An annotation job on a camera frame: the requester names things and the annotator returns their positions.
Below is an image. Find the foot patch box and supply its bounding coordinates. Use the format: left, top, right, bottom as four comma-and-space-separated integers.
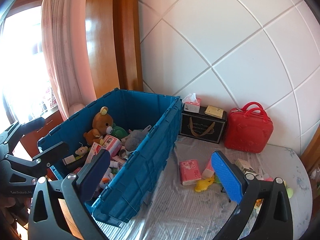
85, 142, 102, 164

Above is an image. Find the white goose plush keychain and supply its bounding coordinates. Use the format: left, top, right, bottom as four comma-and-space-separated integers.
99, 167, 118, 189

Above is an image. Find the pink tissue pack front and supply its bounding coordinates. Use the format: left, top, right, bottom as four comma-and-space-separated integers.
102, 135, 122, 158

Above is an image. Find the pink tissue pack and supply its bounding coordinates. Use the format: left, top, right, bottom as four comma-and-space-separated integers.
102, 135, 122, 158
201, 158, 215, 179
179, 159, 201, 186

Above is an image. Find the green round plush toy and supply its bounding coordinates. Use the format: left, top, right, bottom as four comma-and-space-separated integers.
285, 185, 294, 199

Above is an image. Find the small white carton box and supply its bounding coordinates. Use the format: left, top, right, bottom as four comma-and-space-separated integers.
234, 159, 257, 177

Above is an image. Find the green plush crocodile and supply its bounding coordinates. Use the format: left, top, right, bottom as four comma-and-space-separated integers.
214, 174, 221, 184

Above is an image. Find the brown teddy bear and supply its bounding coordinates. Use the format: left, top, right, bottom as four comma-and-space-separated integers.
83, 106, 114, 146

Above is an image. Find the yellow duck clip toy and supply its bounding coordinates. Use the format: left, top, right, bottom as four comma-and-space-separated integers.
194, 177, 215, 192

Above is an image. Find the pink tissue pack upright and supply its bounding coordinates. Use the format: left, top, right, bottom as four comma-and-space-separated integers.
201, 158, 215, 179

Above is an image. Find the blue plastic storage crate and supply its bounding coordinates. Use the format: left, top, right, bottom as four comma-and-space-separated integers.
37, 88, 182, 226

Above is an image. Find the red bear suitcase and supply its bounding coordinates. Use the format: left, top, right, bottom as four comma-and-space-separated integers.
223, 101, 273, 153

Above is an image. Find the grey plush toy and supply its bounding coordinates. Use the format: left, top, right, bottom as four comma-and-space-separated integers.
122, 125, 152, 152

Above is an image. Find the pink tissue pack far left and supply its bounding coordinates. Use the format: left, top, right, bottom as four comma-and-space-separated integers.
179, 159, 201, 186

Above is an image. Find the pink curtain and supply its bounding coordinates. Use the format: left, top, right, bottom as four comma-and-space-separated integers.
41, 0, 97, 120

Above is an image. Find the tan card box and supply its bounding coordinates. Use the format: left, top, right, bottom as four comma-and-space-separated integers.
204, 105, 224, 119

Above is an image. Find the pink tissue box on top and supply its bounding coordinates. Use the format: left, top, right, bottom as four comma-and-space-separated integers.
182, 93, 201, 113

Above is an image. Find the black gift box gold handle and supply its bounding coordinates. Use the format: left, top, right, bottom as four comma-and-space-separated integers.
180, 107, 227, 144

